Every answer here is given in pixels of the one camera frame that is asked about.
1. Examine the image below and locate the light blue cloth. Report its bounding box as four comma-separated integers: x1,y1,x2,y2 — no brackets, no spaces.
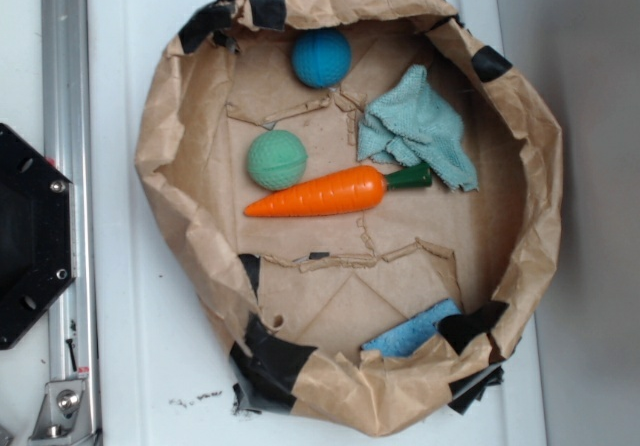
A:
357,65,479,192

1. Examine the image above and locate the orange toy carrot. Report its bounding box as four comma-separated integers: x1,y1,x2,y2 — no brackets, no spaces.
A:
244,163,432,218

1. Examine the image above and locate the brown paper bag tray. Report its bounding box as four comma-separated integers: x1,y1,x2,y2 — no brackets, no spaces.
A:
135,0,563,436

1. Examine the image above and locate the green golf ball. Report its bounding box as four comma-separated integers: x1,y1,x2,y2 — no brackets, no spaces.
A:
246,130,308,191

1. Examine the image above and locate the blue rubber ball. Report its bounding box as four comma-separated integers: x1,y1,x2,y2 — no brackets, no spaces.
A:
291,29,352,89

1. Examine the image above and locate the blue sponge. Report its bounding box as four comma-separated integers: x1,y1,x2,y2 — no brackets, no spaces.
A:
361,299,461,358

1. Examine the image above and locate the aluminium frame rail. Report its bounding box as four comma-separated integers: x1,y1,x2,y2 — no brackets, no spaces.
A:
41,0,103,445

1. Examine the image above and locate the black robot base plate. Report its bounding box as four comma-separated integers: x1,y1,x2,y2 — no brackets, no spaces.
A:
1,124,74,350

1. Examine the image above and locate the metal corner bracket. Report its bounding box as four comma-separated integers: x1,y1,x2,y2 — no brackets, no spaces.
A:
28,379,95,445

